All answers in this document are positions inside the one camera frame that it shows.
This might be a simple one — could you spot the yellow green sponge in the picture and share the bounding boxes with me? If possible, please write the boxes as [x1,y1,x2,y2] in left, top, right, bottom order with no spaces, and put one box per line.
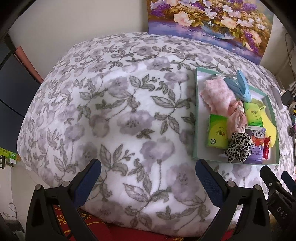
[260,106,277,148]

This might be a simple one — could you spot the teal white shallow tray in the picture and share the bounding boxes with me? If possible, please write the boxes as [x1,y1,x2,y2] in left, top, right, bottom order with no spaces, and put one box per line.
[193,67,276,163]

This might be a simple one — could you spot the flower painting canvas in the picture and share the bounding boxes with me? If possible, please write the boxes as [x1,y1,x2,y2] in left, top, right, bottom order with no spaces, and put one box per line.
[147,0,273,65]

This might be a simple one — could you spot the pink white fluffy cloth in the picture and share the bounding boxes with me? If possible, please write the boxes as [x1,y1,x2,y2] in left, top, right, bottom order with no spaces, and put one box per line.
[199,77,236,117]

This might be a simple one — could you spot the purple baby wipes pack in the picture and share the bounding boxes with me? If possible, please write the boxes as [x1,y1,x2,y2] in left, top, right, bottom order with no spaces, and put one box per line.
[244,126,266,165]

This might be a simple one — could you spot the leopard print scrunchie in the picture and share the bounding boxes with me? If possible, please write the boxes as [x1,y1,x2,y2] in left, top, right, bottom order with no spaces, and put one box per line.
[225,133,252,163]

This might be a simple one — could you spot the red ring band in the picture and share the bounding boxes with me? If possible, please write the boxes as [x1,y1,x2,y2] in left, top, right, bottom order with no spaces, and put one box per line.
[262,136,271,160]

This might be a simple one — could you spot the white power strip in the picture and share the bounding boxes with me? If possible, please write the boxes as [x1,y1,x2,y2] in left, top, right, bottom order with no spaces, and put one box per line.
[271,86,287,113]

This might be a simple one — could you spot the dark cabinet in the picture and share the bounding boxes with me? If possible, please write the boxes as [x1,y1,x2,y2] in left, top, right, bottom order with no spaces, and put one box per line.
[0,35,40,153]

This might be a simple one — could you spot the grey floral blanket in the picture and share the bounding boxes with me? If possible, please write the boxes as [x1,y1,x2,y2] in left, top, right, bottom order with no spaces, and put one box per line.
[17,33,295,237]

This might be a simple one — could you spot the blue face mask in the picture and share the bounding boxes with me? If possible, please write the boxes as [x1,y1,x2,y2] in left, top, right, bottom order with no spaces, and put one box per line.
[224,70,252,102]

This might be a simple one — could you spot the pink floral scrunchie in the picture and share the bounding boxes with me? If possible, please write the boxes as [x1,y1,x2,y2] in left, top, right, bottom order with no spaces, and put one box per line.
[227,100,247,140]

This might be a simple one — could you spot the lime green cloth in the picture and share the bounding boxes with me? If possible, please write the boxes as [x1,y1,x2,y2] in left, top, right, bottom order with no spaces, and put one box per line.
[251,98,266,111]

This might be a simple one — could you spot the green tissue pack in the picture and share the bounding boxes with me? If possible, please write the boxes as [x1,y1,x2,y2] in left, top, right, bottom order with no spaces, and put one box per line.
[206,114,228,150]
[243,102,263,127]

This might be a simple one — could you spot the black power adapter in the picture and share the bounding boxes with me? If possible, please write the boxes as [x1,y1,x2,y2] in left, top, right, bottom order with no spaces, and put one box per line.
[280,90,294,106]

